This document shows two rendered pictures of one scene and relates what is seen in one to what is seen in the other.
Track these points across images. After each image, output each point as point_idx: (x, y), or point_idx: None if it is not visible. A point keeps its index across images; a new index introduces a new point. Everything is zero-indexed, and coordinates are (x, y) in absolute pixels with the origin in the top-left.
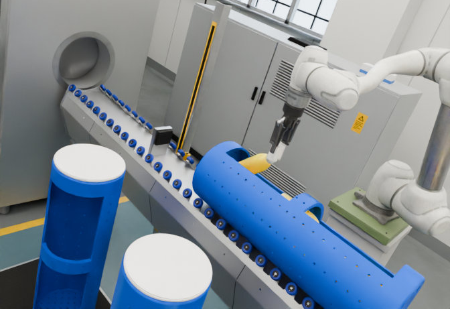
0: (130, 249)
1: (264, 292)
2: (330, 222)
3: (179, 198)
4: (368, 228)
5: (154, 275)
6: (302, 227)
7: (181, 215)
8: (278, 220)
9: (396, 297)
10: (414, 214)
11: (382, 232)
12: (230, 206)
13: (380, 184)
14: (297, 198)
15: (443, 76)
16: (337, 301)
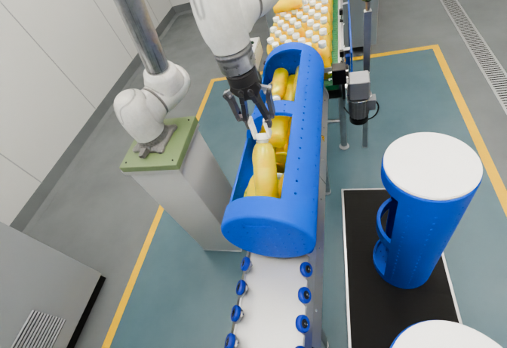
0: (465, 189)
1: (322, 156)
2: (185, 173)
3: (312, 281)
4: (191, 131)
5: (454, 156)
6: (307, 100)
7: (319, 271)
8: (312, 120)
9: (310, 48)
10: (182, 86)
11: (191, 121)
12: (318, 177)
13: (150, 115)
14: (284, 109)
15: None
16: (323, 85)
